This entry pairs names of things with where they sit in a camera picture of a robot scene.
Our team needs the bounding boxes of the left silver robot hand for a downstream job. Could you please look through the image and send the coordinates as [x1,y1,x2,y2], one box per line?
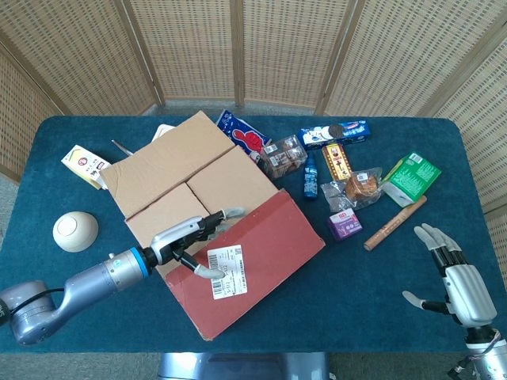
[142,206,247,280]

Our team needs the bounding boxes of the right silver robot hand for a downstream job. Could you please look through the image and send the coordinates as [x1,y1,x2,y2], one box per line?
[402,222,498,329]

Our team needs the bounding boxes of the large brown cardboard box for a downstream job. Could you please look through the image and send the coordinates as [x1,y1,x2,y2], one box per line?
[99,110,326,341]

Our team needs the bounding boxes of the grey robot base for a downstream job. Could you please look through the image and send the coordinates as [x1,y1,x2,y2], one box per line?
[158,351,330,380]

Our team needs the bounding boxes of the white yellow carton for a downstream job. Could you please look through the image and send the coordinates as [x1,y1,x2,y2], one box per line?
[60,144,112,191]

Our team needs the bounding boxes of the clear pack brown chocolates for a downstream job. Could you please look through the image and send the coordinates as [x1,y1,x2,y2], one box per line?
[259,135,309,180]

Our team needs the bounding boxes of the small purple box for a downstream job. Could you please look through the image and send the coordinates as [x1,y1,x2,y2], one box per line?
[327,207,364,242]

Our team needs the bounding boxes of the yellow red snack bar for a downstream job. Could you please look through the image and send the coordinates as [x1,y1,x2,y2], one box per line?
[321,142,353,183]

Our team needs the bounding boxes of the blue Oreo cookie pack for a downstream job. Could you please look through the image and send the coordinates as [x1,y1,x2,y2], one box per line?
[297,120,372,151]

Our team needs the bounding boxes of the beige round bowl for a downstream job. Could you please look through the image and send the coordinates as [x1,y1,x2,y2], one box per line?
[52,211,100,253]

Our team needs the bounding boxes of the wooden rolling pin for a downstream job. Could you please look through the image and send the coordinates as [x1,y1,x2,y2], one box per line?
[363,195,428,252]

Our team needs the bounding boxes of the beige lidded lunch container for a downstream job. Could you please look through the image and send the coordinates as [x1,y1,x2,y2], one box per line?
[151,123,177,143]

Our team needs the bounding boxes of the blue tablecloth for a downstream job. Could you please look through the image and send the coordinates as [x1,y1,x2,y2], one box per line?
[0,114,507,354]

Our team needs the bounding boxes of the blue red snack bag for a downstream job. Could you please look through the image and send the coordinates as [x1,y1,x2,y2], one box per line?
[216,109,273,164]

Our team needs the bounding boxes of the green white carton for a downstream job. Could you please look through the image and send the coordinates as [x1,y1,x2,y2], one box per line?
[381,152,443,208]

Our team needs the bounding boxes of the small blue bottle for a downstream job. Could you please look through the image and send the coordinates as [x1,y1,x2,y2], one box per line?
[303,152,319,201]

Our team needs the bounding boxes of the clear bagged brown cake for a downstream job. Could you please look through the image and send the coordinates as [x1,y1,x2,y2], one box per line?
[320,166,384,213]

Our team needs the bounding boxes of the bamboo folding screen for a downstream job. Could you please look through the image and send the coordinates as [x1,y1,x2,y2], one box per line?
[0,0,507,217]

